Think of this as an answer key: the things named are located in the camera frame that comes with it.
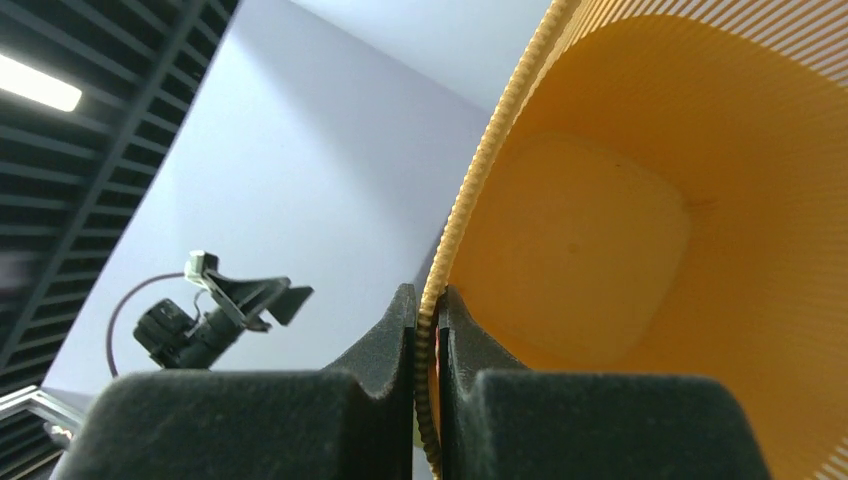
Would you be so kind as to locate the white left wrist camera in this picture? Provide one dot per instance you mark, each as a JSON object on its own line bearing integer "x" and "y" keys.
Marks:
{"x": 197, "y": 267}

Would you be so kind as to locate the aluminium frame rail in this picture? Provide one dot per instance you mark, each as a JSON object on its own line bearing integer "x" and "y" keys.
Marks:
{"x": 36, "y": 429}

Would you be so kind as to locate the yellow slatted plastic basket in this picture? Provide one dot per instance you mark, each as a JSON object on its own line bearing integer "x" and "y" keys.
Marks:
{"x": 662, "y": 189}

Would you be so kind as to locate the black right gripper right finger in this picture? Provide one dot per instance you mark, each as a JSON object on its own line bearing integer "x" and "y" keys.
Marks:
{"x": 503, "y": 420}

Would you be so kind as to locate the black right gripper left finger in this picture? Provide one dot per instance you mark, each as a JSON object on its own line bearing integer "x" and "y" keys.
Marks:
{"x": 349, "y": 420}

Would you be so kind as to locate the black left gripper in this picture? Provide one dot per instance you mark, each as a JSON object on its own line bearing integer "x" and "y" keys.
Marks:
{"x": 174, "y": 340}

